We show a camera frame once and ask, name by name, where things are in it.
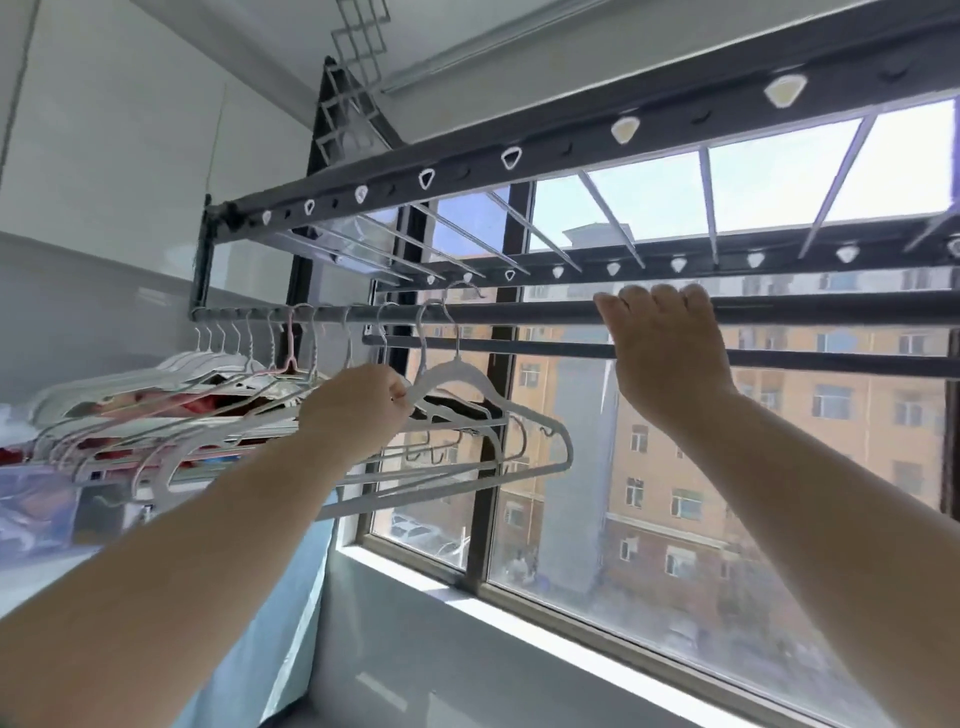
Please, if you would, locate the dark window frame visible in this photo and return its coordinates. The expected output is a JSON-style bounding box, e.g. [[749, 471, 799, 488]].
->
[[287, 97, 960, 728]]

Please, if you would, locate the person's right forearm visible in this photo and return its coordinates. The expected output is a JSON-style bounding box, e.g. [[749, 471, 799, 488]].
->
[[637, 388, 960, 728]]

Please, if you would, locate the pink clothes hanger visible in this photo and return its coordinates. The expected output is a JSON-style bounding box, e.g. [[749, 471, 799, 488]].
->
[[225, 306, 325, 393]]

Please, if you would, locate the dark grey ceiling drying rack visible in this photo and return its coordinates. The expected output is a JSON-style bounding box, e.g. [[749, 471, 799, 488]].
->
[[189, 0, 960, 380]]

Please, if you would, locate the grey tower building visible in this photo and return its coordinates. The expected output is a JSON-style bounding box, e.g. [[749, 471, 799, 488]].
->
[[537, 222, 625, 579]]

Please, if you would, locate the white plastic clothes hanger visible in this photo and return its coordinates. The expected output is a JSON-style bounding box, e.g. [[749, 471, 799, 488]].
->
[[300, 297, 576, 523]]

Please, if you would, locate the person's right hand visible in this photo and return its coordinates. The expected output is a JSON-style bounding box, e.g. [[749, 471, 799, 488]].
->
[[592, 282, 741, 438]]

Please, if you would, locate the white parked car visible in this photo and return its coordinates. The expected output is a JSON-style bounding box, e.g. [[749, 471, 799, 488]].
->
[[388, 516, 460, 558]]

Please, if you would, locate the person's left hand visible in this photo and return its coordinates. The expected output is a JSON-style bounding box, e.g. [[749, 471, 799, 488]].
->
[[297, 364, 415, 471]]

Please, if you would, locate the yellow apartment building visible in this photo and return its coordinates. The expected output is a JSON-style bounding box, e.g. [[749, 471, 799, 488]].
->
[[405, 273, 952, 610]]

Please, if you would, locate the person's left forearm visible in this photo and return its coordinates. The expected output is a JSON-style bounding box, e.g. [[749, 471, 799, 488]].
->
[[0, 408, 354, 728]]

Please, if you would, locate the row of white hangers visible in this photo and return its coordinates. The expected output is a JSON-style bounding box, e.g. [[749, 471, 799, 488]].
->
[[28, 298, 421, 505]]

